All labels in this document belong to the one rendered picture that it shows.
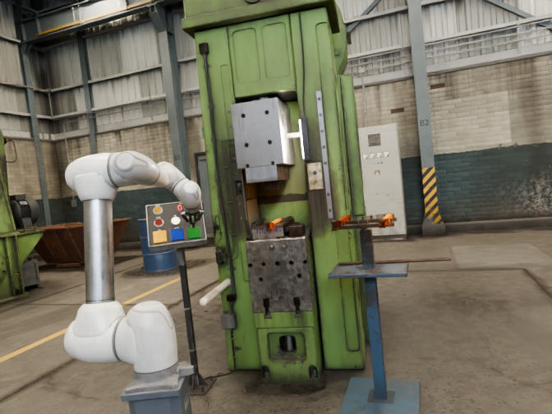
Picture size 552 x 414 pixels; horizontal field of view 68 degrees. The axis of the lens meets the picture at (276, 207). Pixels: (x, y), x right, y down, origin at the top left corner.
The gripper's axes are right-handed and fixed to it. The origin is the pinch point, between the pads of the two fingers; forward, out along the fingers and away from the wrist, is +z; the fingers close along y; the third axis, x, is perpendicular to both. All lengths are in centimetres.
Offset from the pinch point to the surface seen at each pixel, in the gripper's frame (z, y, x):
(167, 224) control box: 13.3, -15.3, 7.4
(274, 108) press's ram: -29, 56, 56
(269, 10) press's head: -53, 60, 112
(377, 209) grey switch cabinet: 413, 336, 181
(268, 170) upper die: -8, 48, 26
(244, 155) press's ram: -8, 36, 38
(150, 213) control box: 13.3, -24.3, 16.5
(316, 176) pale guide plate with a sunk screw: -5, 79, 20
